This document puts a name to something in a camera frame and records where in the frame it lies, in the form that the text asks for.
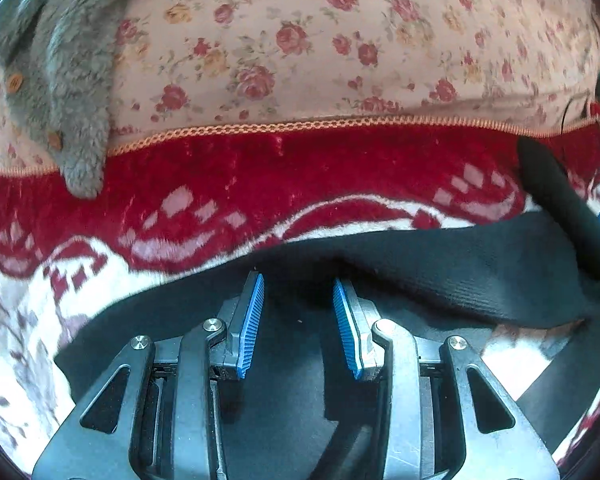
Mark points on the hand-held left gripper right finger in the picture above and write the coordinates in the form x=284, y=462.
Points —
x=346, y=330

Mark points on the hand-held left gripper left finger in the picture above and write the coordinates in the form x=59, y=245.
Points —
x=252, y=325

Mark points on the black pants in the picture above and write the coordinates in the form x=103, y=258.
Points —
x=430, y=270

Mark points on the red and white plush blanket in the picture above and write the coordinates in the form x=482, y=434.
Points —
x=230, y=175

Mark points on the cream floral quilt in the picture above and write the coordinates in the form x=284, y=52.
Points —
x=330, y=35

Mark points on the grey fleece garment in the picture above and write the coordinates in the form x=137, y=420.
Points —
x=75, y=60

